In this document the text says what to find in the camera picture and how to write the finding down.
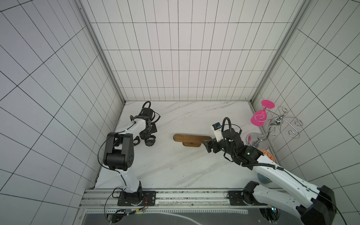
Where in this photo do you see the black round wrist watch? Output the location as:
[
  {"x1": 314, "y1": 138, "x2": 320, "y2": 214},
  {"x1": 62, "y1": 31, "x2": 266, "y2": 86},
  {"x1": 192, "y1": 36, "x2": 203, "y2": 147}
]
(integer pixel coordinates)
[{"x1": 145, "y1": 135, "x2": 156, "y2": 147}]

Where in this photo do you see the brown wooden watch stand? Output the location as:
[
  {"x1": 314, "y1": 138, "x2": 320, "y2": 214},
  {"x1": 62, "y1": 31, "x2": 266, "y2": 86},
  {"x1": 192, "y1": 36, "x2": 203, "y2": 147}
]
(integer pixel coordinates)
[{"x1": 173, "y1": 134, "x2": 212, "y2": 147}]

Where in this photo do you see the black rectangular smart watch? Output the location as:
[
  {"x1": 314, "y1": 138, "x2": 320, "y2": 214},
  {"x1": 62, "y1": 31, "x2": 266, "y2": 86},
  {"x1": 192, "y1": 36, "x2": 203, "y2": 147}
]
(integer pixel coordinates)
[{"x1": 133, "y1": 136, "x2": 141, "y2": 146}]

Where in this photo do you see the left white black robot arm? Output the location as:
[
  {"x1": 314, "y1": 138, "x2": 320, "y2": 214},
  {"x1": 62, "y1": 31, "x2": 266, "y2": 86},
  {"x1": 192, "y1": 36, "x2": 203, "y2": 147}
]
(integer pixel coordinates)
[{"x1": 102, "y1": 101, "x2": 161, "y2": 202}]

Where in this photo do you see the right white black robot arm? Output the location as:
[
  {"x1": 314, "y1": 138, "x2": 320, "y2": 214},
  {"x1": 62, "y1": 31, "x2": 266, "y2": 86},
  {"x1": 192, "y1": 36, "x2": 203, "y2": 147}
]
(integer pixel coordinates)
[{"x1": 204, "y1": 129, "x2": 337, "y2": 225}]

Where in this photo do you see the pink plastic wine glass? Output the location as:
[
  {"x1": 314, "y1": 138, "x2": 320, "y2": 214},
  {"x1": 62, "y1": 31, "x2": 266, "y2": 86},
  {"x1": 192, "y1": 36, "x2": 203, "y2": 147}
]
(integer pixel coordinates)
[{"x1": 250, "y1": 100, "x2": 275, "y2": 127}]

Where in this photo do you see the orange patterned plate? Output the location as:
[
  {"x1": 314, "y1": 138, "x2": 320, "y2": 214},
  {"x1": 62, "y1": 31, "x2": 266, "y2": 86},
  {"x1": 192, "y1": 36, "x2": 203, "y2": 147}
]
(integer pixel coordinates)
[{"x1": 261, "y1": 150, "x2": 276, "y2": 162}]

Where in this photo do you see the grey blue cup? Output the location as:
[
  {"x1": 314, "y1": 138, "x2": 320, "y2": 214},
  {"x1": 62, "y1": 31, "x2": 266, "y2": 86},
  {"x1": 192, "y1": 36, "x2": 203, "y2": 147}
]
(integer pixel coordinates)
[{"x1": 257, "y1": 173, "x2": 272, "y2": 184}]

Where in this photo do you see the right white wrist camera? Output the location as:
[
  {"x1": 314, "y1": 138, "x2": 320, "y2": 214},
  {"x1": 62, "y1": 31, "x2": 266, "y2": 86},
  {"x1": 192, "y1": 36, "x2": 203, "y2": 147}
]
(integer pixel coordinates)
[{"x1": 212, "y1": 122, "x2": 224, "y2": 142}]

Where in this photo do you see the silver wire glass rack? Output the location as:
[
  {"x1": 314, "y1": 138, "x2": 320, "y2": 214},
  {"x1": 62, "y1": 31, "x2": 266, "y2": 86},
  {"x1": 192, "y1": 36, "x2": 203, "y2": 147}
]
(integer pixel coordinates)
[{"x1": 246, "y1": 106, "x2": 303, "y2": 150}]

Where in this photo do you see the aluminium mounting rail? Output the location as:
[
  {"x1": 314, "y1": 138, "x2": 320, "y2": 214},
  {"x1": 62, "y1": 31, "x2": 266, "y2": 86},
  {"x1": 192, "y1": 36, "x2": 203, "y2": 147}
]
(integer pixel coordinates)
[{"x1": 80, "y1": 188, "x2": 271, "y2": 211}]

